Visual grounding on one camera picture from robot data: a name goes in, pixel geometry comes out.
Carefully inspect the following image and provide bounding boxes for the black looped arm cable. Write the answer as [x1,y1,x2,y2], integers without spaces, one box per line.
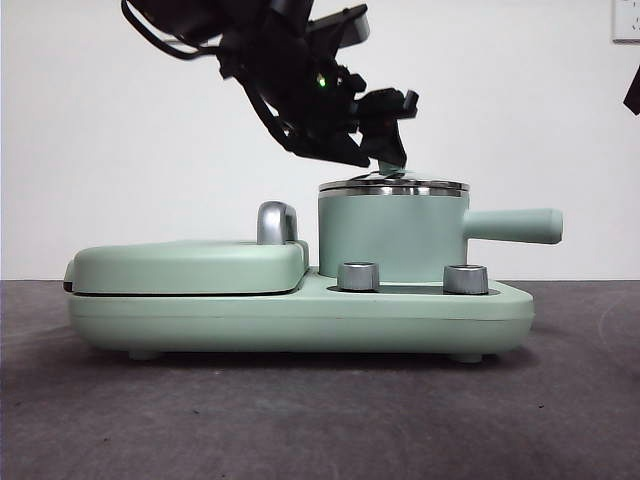
[246,83,297,152]

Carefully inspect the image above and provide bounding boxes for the glass lid with green knob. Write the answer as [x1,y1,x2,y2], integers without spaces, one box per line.
[318,159,464,196]

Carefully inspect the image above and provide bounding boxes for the mint green breakfast maker base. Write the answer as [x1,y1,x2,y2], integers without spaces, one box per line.
[67,264,536,362]

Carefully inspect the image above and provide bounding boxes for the mint green griddle cover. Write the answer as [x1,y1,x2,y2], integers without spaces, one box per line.
[64,238,312,296]

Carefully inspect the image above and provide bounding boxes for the chrome griddle cover handle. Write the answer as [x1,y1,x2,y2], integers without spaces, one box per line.
[257,200,302,246]

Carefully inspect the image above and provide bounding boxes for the white wall socket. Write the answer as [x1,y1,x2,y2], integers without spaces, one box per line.
[612,0,640,43]

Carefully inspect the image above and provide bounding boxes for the silver control knob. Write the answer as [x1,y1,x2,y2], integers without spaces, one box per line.
[443,263,490,295]
[337,260,381,291]

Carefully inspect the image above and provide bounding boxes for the mint green pot with handle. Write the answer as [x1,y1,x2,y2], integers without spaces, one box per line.
[317,188,565,282]

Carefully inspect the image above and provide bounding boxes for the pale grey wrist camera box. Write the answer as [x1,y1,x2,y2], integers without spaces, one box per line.
[304,4,372,52]

